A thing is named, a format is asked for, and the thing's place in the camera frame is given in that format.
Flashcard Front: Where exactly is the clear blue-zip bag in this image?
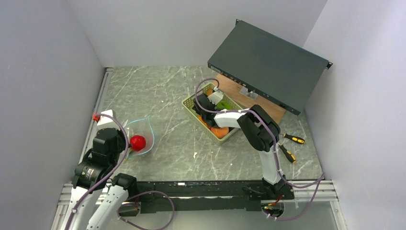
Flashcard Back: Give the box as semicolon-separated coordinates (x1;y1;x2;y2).
123;115;155;160

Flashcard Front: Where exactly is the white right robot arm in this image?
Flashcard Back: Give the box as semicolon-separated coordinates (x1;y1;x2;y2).
193;94;285;199

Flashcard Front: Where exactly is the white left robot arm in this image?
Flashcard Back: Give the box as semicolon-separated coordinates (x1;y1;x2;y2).
61;128;138;230

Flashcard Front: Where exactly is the brown kiwi potato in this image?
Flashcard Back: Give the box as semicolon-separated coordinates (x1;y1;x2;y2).
205;89;214;96

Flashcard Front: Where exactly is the orange carrot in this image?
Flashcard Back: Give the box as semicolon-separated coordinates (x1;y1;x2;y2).
197;115;210;129

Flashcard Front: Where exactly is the green bell pepper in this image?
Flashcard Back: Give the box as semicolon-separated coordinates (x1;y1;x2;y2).
216;100;232;110

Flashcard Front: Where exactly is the peach fruit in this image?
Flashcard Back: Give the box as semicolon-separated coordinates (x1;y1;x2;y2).
210;127;229;139

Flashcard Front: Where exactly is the pale green plastic basket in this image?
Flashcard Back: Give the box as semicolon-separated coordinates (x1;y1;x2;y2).
181;92;243;145

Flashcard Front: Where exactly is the wooden board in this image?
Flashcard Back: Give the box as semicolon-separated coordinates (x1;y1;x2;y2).
216;74;286;124

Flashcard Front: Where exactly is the dark metal rack box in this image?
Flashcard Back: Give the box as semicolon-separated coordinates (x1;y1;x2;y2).
207;20;333;115

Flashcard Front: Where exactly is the yellow black screwdriver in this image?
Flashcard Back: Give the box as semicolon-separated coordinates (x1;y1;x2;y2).
282;133;305;145
279;144;296;164

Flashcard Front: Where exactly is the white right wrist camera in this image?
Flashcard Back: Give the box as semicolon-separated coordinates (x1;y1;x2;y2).
208;86;224;104

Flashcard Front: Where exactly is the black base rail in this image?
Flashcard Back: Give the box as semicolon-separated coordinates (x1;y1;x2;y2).
119;180;294;216

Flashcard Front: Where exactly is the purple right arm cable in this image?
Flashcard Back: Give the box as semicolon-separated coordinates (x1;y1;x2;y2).
194;78;326;222

